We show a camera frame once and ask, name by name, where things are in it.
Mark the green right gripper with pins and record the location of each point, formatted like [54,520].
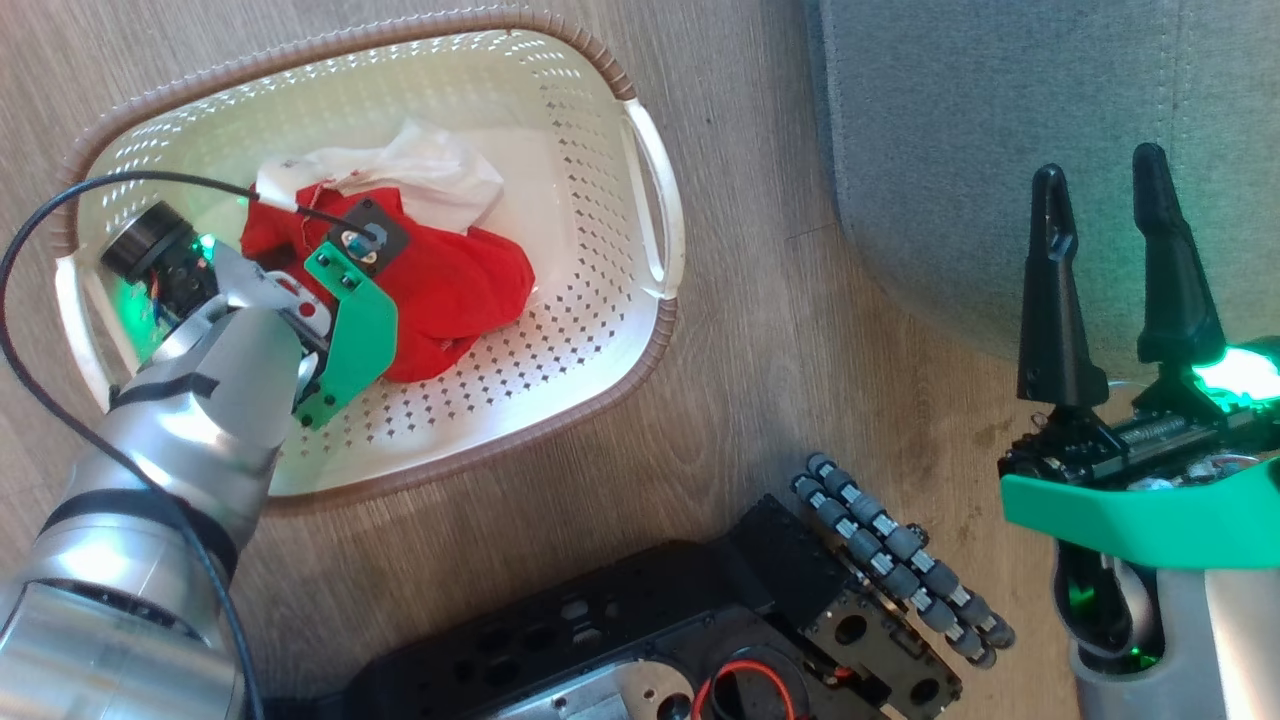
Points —
[1150,510]

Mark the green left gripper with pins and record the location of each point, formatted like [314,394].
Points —
[360,330]

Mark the red cloth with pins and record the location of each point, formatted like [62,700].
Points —
[460,290]

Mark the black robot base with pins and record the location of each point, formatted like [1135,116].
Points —
[620,630]

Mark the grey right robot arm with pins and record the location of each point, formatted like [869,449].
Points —
[1220,640]

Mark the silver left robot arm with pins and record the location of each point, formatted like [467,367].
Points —
[190,430]

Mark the white cloth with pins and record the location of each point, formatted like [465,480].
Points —
[440,175]

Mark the grey fabric sofa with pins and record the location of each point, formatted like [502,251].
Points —
[1000,150]

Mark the cream plastic laundry basket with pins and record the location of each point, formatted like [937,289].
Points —
[560,330]

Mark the grey roller mecanum wheel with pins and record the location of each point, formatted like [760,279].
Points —
[900,560]

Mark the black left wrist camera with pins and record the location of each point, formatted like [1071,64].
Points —
[160,255]

